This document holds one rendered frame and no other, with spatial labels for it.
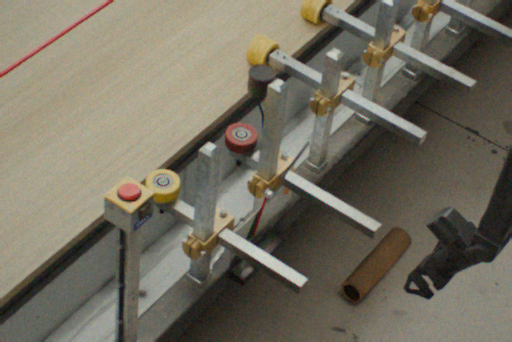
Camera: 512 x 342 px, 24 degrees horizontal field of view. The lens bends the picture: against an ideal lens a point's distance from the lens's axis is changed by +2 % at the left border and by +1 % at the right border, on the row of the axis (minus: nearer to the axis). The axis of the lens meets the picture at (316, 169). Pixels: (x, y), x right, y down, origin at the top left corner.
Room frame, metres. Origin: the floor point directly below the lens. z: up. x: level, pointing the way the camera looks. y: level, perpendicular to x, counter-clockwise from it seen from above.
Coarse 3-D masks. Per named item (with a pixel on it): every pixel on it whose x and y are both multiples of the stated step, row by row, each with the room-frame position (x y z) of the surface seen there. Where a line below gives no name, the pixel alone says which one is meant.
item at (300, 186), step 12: (240, 156) 2.09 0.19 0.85; (252, 156) 2.08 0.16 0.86; (288, 180) 2.02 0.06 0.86; (300, 180) 2.03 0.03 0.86; (300, 192) 2.00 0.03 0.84; (312, 192) 1.99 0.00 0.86; (324, 192) 2.00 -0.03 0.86; (324, 204) 1.97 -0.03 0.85; (336, 204) 1.97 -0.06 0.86; (336, 216) 1.95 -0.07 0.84; (348, 216) 1.94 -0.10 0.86; (360, 216) 1.94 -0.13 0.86; (360, 228) 1.92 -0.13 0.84; (372, 228) 1.91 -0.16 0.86
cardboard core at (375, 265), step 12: (396, 228) 2.64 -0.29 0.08; (384, 240) 2.58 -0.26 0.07; (396, 240) 2.58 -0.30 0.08; (408, 240) 2.61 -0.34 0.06; (372, 252) 2.52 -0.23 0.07; (384, 252) 2.52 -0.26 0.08; (396, 252) 2.55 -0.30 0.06; (360, 264) 2.47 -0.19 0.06; (372, 264) 2.46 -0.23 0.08; (384, 264) 2.48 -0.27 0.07; (348, 276) 2.41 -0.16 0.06; (360, 276) 2.41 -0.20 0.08; (372, 276) 2.42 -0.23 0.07; (348, 288) 2.40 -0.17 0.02; (360, 288) 2.37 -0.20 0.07; (360, 300) 2.35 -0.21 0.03
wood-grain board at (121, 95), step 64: (0, 0) 2.45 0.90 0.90; (64, 0) 2.49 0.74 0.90; (128, 0) 2.54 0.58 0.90; (192, 0) 2.59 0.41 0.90; (256, 0) 2.64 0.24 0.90; (0, 64) 2.21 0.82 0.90; (64, 64) 2.25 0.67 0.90; (128, 64) 2.29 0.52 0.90; (192, 64) 2.33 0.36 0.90; (0, 128) 1.99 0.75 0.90; (64, 128) 2.02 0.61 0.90; (128, 128) 2.06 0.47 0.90; (192, 128) 2.10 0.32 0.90; (0, 192) 1.79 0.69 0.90; (64, 192) 1.82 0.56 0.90; (0, 256) 1.61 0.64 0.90
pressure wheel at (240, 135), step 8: (232, 128) 2.12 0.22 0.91; (240, 128) 2.13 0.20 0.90; (248, 128) 2.13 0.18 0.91; (232, 136) 2.09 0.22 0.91; (240, 136) 2.10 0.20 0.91; (248, 136) 2.10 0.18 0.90; (256, 136) 2.11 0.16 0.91; (232, 144) 2.07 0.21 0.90; (240, 144) 2.07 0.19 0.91; (248, 144) 2.08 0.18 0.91; (240, 152) 2.07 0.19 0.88; (248, 152) 2.08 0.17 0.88
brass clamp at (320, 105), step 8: (344, 80) 2.30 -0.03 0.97; (352, 80) 2.30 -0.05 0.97; (344, 88) 2.27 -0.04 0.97; (352, 88) 2.30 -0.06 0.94; (320, 96) 2.22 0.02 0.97; (336, 96) 2.23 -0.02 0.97; (312, 104) 2.21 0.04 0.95; (320, 104) 2.20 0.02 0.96; (328, 104) 2.21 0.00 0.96; (336, 104) 2.24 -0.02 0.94; (320, 112) 2.20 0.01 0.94; (328, 112) 2.20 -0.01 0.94
